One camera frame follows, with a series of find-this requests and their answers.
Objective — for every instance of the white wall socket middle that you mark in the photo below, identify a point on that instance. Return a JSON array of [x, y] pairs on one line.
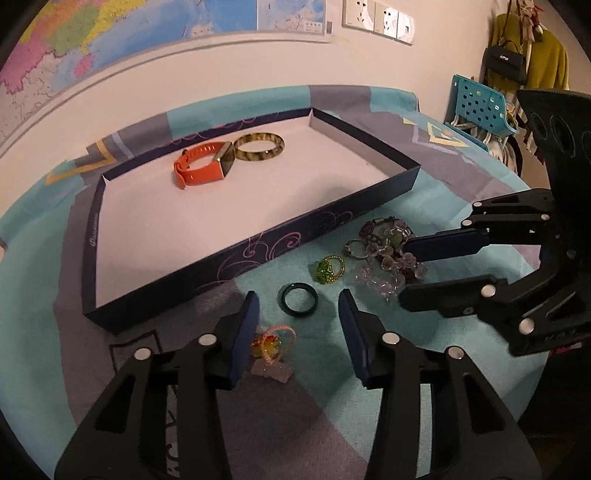
[[386, 21]]

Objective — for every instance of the tortoiseshell bangle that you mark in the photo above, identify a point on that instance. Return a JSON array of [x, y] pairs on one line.
[[258, 146]]

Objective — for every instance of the orange smart watch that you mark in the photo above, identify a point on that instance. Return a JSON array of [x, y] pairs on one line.
[[205, 163]]

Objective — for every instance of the olive green garment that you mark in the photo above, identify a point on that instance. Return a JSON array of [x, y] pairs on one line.
[[547, 67]]

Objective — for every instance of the black handbag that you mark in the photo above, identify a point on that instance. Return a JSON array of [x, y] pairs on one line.
[[506, 57]]

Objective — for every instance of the white wall socket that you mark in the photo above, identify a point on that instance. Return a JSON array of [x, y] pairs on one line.
[[359, 14], [386, 21]]

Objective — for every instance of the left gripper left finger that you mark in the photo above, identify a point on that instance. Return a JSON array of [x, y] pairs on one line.
[[123, 434]]

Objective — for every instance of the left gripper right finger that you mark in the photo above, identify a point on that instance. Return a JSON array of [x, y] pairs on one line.
[[474, 435]]

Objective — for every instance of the colourful wall map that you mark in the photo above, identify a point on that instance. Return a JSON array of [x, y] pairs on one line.
[[69, 40]]

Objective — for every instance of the dark bead bracelet green stone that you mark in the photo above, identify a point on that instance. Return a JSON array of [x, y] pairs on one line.
[[386, 237]]

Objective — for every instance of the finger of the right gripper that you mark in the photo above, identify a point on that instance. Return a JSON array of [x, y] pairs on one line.
[[466, 242], [546, 310]]

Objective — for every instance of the teal grey patterned cloth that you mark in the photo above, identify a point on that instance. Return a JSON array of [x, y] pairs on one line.
[[320, 424]]

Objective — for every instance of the blue perforated chair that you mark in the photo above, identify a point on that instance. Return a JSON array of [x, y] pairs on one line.
[[482, 115]]

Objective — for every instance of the white wall switch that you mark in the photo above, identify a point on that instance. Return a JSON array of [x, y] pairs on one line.
[[406, 28]]

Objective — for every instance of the dark blue shallow box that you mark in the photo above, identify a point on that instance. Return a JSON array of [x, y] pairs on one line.
[[152, 245]]

